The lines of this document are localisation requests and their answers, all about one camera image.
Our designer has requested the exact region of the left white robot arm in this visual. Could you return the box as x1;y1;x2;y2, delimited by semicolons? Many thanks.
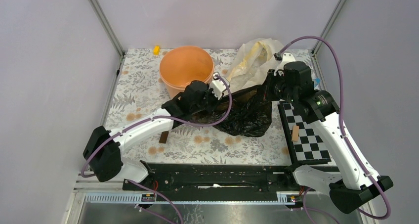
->
81;75;232;190

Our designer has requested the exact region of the light wooden block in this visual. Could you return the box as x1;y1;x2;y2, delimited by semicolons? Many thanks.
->
292;125;299;142

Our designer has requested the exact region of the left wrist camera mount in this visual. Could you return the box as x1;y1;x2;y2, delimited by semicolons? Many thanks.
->
209;72;230;100

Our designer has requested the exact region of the slotted metal cable duct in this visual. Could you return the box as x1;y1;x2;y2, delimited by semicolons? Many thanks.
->
85;192;295;206

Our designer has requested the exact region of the black white checkerboard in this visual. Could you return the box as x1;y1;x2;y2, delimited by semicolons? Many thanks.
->
278;100;332;165

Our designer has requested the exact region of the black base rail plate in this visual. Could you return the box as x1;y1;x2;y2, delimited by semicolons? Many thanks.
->
141;163;303;202

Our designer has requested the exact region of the orange plastic trash bin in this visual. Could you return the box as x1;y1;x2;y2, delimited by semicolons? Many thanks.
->
159;45;215;98

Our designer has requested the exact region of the translucent white trash bag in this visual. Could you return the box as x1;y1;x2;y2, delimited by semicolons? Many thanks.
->
226;38;284;92

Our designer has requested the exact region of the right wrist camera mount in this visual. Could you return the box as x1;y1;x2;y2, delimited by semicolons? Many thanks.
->
274;52;296;66

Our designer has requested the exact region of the yellow cube block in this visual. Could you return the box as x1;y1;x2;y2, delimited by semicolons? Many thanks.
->
153;45;161;55

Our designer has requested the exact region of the black trash bag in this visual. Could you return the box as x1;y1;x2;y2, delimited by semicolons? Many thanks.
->
190;83;274;138

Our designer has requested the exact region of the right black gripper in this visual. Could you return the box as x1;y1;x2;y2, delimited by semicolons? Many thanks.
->
256;69;297;104

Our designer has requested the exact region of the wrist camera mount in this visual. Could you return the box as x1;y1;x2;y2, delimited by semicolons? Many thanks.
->
209;72;230;100
274;52;296;66

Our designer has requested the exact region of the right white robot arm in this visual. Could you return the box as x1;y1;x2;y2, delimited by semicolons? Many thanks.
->
262;61;394;214

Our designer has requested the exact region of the floral patterned table mat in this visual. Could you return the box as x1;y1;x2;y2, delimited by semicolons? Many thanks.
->
105;48;291;166

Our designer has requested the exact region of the dark brown wooden block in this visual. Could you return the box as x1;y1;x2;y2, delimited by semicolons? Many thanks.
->
159;131;169;144

